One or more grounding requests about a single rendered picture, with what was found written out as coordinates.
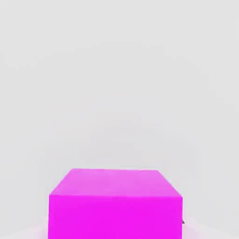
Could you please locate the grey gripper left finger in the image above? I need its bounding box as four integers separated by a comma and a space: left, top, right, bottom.
11, 223, 49, 239

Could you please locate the small magenta cube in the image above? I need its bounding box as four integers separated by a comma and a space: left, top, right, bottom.
48, 168, 183, 239

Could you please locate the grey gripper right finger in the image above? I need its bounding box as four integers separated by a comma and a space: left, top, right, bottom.
182, 219, 228, 239

